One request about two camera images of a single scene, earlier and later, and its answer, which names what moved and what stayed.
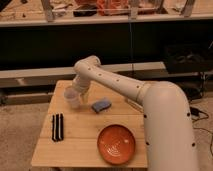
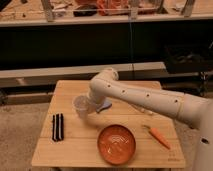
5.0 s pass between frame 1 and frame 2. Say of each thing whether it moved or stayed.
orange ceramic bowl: stayed
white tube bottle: stayed
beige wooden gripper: moved
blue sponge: stayed
